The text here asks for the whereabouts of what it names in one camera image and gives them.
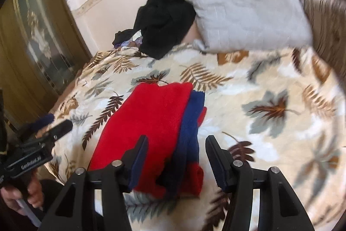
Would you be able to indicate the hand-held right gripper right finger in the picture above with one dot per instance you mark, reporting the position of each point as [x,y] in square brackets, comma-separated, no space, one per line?
[219,168]

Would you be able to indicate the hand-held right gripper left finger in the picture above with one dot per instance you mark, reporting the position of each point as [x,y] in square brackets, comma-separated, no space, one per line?
[139,163]

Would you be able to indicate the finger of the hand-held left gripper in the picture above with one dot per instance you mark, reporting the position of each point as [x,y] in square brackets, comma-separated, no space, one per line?
[60,128]
[43,121]

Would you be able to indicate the red and blue knit sweater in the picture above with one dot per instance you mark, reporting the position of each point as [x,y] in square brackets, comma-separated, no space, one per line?
[151,117]

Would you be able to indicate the person's left hand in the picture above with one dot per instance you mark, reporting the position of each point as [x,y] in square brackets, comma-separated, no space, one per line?
[33,193]

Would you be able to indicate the wooden door with glass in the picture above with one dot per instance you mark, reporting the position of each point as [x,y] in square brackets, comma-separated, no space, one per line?
[29,44]

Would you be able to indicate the leaf print blanket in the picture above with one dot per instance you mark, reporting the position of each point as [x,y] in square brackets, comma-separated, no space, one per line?
[256,79]

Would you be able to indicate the small dark cloth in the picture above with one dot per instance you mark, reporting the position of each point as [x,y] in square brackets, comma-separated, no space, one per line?
[123,36]

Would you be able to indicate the purple patterned cloth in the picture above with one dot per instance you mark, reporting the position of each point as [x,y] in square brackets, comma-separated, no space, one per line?
[133,43]

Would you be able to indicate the black cloth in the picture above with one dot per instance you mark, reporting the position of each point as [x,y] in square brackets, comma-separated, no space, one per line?
[165,22]

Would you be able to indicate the grey quilted pillow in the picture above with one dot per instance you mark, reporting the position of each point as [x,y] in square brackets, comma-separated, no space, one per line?
[248,17]

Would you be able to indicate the beige patterned bed sheet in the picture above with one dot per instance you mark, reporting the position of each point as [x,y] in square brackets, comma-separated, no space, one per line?
[324,20]

